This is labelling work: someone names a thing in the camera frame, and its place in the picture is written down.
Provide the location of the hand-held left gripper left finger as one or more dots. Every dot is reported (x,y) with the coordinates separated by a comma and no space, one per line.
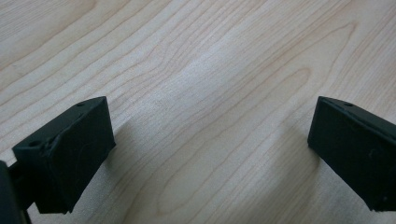
(67,155)

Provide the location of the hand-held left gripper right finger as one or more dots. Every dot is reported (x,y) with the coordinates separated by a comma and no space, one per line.
(358,149)

